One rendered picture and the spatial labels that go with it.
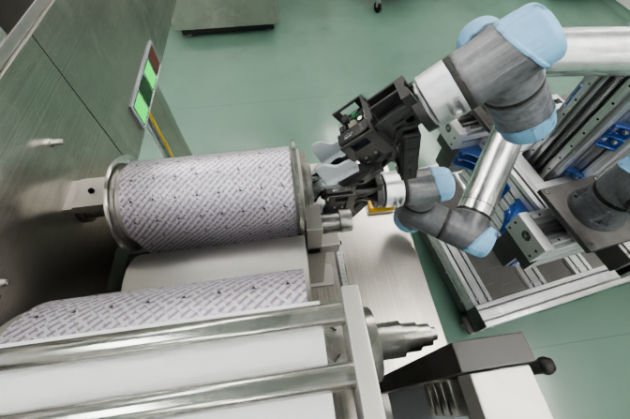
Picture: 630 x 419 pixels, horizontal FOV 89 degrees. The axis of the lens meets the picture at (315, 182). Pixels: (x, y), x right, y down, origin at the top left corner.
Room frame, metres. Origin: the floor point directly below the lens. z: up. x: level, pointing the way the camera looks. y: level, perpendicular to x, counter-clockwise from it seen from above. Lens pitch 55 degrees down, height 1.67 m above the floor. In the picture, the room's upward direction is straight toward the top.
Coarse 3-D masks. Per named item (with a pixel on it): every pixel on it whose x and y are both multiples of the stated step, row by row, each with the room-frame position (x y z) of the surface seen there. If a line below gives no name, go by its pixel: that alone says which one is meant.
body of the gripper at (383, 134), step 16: (400, 80) 0.34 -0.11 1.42; (384, 96) 0.34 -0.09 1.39; (400, 96) 0.31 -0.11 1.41; (416, 96) 0.32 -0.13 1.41; (336, 112) 0.35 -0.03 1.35; (352, 112) 0.35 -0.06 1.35; (368, 112) 0.32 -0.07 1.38; (384, 112) 0.32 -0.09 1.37; (400, 112) 0.31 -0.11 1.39; (416, 112) 0.30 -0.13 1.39; (352, 128) 0.31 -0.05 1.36; (368, 128) 0.30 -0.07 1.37; (384, 128) 0.31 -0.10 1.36; (400, 128) 0.31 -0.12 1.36; (432, 128) 0.30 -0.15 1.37; (352, 144) 0.29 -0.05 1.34; (368, 144) 0.29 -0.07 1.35; (384, 144) 0.29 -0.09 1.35; (400, 144) 0.31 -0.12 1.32; (352, 160) 0.29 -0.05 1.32; (368, 160) 0.29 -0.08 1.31; (384, 160) 0.30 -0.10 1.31
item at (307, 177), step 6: (300, 162) 0.31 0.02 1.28; (306, 162) 0.31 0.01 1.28; (306, 168) 0.30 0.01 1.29; (306, 174) 0.29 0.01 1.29; (306, 180) 0.28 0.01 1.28; (306, 186) 0.27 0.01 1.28; (312, 186) 0.27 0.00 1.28; (306, 192) 0.26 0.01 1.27; (312, 192) 0.26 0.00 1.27; (306, 198) 0.26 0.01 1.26; (312, 198) 0.26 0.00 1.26; (306, 204) 0.26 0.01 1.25; (312, 204) 0.26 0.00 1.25
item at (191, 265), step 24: (264, 240) 0.22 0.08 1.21; (288, 240) 0.21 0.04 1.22; (144, 264) 0.17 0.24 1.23; (168, 264) 0.17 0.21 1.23; (192, 264) 0.17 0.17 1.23; (216, 264) 0.17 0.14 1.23; (240, 264) 0.17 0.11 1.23; (264, 264) 0.17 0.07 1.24; (288, 264) 0.17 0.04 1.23; (144, 288) 0.13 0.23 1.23
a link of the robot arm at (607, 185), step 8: (624, 160) 0.53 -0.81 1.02; (616, 168) 0.53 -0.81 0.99; (624, 168) 0.51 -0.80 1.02; (608, 176) 0.52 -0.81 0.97; (616, 176) 0.50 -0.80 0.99; (624, 176) 0.49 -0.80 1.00; (600, 184) 0.52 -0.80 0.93; (608, 184) 0.50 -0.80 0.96; (616, 184) 0.49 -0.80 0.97; (624, 184) 0.48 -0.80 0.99; (600, 192) 0.50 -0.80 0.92; (608, 192) 0.48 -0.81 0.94; (616, 192) 0.47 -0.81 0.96; (624, 192) 0.46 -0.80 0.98; (608, 200) 0.47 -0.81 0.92; (616, 200) 0.46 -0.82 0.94; (624, 200) 0.44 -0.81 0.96; (624, 208) 0.45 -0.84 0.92
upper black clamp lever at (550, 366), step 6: (540, 360) 0.03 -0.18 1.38; (546, 360) 0.03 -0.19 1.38; (552, 360) 0.03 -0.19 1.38; (534, 366) 0.03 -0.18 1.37; (540, 366) 0.03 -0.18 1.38; (546, 366) 0.03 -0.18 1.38; (552, 366) 0.03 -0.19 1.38; (534, 372) 0.02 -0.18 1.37; (540, 372) 0.02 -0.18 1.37; (546, 372) 0.02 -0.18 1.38; (552, 372) 0.02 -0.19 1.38
